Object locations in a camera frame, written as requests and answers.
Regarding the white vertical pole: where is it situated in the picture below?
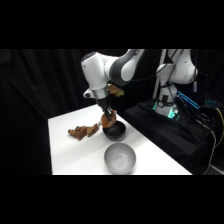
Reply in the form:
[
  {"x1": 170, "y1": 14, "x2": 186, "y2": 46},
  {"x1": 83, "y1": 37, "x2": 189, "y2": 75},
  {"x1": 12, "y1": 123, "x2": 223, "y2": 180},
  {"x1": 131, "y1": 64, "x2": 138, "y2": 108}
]
[{"x1": 152, "y1": 49, "x2": 167, "y2": 100}]

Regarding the grey cylindrical hanging connector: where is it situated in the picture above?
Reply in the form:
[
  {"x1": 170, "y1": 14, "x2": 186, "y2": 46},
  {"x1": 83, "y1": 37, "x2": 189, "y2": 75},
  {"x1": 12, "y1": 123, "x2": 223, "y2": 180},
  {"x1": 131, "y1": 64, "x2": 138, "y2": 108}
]
[{"x1": 192, "y1": 75, "x2": 199, "y2": 92}]

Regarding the brown plush toy animal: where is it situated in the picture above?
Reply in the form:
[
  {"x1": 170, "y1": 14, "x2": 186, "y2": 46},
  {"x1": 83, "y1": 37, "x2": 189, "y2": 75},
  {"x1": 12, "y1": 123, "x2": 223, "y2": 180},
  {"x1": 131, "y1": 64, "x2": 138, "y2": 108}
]
[{"x1": 67, "y1": 122, "x2": 102, "y2": 141}]

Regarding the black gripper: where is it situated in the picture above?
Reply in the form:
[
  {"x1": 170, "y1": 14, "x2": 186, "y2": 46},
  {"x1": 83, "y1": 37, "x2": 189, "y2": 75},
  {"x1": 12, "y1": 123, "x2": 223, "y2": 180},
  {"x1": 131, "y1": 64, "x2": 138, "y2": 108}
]
[{"x1": 96, "y1": 96, "x2": 117, "y2": 118}]

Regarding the black curtain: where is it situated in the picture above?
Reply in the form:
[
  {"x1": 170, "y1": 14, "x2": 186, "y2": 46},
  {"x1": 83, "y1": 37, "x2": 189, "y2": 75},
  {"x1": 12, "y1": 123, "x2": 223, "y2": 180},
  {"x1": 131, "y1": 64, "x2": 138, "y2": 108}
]
[{"x1": 0, "y1": 49, "x2": 224, "y2": 176}]

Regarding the orange-brown plush potato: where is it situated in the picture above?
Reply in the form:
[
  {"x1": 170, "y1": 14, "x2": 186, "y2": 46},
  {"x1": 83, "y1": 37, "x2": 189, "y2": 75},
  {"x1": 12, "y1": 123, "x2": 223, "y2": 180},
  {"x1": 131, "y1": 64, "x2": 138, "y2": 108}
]
[{"x1": 100, "y1": 113, "x2": 118, "y2": 130}]

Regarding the grey bowl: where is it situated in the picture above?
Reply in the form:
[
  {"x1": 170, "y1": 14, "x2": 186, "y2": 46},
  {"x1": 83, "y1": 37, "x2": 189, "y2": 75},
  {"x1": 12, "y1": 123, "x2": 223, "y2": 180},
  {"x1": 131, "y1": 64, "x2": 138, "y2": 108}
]
[{"x1": 103, "y1": 142, "x2": 137, "y2": 175}]

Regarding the grey cable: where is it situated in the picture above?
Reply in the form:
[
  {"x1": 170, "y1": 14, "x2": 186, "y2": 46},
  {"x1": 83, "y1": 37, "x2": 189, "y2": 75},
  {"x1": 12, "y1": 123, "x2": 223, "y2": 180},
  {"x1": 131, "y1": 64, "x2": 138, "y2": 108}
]
[{"x1": 201, "y1": 127, "x2": 218, "y2": 175}]

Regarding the yellow cable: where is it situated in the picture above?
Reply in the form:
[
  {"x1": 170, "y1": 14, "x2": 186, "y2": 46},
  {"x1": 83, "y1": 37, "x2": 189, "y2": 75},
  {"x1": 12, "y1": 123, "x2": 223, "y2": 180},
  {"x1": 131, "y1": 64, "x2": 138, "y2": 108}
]
[{"x1": 215, "y1": 107, "x2": 224, "y2": 148}]

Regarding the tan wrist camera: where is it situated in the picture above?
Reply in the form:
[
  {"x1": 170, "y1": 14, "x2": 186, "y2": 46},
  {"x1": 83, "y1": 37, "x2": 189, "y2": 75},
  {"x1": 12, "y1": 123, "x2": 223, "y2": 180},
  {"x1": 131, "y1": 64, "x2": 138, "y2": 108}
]
[{"x1": 106, "y1": 83, "x2": 125, "y2": 98}]

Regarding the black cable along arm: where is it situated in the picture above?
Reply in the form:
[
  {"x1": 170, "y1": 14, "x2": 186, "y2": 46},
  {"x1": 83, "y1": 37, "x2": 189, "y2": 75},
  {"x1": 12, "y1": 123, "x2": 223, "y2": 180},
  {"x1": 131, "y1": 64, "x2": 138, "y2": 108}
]
[{"x1": 123, "y1": 49, "x2": 185, "y2": 84}]

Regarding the black bowl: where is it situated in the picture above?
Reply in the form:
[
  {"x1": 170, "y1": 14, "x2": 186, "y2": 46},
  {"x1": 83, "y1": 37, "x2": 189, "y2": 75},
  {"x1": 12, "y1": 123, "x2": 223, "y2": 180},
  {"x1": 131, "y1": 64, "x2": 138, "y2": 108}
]
[{"x1": 102, "y1": 120, "x2": 127, "y2": 142}]

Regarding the black cloth-covered stand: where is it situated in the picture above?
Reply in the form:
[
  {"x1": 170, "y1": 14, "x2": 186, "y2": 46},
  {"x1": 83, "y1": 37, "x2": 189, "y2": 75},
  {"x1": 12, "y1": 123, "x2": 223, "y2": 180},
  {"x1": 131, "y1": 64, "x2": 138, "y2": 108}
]
[{"x1": 122, "y1": 98, "x2": 218, "y2": 176}]

